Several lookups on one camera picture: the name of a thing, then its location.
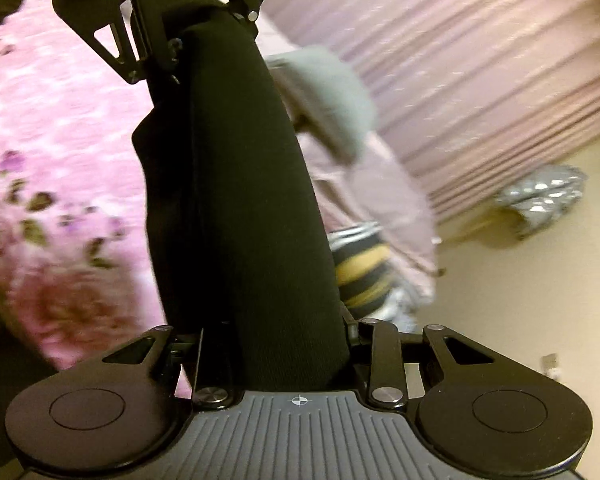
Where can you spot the pink curtain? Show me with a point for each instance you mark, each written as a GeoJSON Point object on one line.
{"type": "Point", "coordinates": [480, 60]}

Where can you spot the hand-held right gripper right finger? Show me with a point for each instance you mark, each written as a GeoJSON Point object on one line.
{"type": "Point", "coordinates": [384, 355]}

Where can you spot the yellow black striped cloth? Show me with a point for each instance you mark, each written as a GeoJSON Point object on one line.
{"type": "Point", "coordinates": [362, 265]}

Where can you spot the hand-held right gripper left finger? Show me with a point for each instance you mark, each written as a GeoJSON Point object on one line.
{"type": "Point", "coordinates": [215, 360]}

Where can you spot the plain pink blanket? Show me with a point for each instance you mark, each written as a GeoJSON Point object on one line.
{"type": "Point", "coordinates": [380, 200]}

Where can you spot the black pants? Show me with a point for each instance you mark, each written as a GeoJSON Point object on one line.
{"type": "Point", "coordinates": [250, 185]}

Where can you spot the pink floral bed sheet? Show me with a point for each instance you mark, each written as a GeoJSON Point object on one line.
{"type": "Point", "coordinates": [55, 110]}

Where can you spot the wall socket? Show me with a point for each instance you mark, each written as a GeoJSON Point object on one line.
{"type": "Point", "coordinates": [551, 366]}

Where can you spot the silver patterned bag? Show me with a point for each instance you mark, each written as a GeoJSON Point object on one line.
{"type": "Point", "coordinates": [545, 195]}

